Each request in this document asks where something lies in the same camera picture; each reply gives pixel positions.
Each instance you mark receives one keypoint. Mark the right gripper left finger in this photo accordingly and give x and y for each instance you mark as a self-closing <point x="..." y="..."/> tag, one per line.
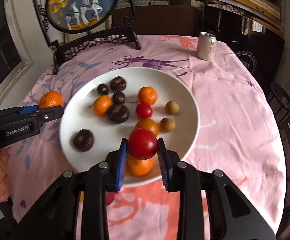
<point x="76" y="198"/>

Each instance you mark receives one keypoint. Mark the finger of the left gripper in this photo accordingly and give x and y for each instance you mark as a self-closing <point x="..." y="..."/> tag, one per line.
<point x="29" y="109"/>
<point x="48" y="114"/>

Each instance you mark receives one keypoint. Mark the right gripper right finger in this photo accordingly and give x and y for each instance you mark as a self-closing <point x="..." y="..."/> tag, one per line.
<point x="231" y="214"/>

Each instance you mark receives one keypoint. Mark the large orange mandarin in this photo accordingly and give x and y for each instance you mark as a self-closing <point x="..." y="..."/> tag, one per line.
<point x="50" y="99"/>

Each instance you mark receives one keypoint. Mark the small orange kumquat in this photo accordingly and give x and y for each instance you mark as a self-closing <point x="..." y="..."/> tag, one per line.
<point x="101" y="105"/>

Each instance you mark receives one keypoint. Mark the person's left hand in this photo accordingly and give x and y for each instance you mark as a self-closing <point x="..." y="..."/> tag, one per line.
<point x="4" y="178"/>

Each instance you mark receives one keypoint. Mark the dark water chestnut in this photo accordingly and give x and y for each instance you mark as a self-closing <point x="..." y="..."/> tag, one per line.
<point x="118" y="114"/>
<point x="118" y="84"/>
<point x="83" y="140"/>

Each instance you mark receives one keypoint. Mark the dark red plum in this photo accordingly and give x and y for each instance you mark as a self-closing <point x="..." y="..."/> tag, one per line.
<point x="109" y="198"/>

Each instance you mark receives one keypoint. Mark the white round plate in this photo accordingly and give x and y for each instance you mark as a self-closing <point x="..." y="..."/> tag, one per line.
<point x="78" y="114"/>

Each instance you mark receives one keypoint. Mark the dark cherry with stem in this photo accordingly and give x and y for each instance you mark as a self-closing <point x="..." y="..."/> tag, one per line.
<point x="102" y="89"/>

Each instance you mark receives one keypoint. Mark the orange mandarin on plate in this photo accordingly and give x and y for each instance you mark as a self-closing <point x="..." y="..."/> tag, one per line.
<point x="137" y="167"/>

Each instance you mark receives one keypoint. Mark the red cherry tomato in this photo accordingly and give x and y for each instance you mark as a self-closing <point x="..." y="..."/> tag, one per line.
<point x="144" y="111"/>

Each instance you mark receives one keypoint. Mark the black framed deer screen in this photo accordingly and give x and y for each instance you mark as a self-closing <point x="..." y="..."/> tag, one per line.
<point x="69" y="26"/>

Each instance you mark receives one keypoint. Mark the tan longan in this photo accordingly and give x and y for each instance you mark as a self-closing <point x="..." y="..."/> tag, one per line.
<point x="167" y="125"/>
<point x="172" y="108"/>

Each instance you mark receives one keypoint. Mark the black cabinet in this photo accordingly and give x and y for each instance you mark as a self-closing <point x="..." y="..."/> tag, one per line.
<point x="258" y="48"/>

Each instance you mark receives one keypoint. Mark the beige drink can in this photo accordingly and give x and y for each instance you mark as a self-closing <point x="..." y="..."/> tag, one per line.
<point x="206" y="46"/>

